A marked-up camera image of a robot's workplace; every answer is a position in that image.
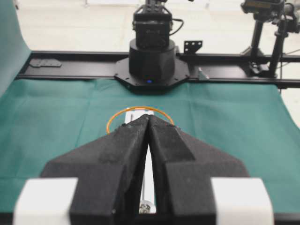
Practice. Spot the black table frame rail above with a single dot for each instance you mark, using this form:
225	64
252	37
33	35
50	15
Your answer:
194	68

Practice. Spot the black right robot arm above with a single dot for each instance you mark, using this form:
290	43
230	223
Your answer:
152	52

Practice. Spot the aluminium extrusion rail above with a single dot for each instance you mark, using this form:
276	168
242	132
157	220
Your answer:
148	191

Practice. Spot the green cloth mat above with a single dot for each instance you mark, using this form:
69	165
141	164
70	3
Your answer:
41	119

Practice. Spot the black camera stand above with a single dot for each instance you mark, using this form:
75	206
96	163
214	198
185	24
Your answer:
285	16

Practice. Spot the near silver knob shaft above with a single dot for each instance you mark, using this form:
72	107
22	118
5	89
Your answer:
147	207

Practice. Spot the orange rubber band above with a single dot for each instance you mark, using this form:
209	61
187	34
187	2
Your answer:
138	108

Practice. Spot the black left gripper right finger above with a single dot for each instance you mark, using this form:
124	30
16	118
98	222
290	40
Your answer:
182	167

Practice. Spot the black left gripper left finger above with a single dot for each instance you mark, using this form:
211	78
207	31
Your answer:
110	175

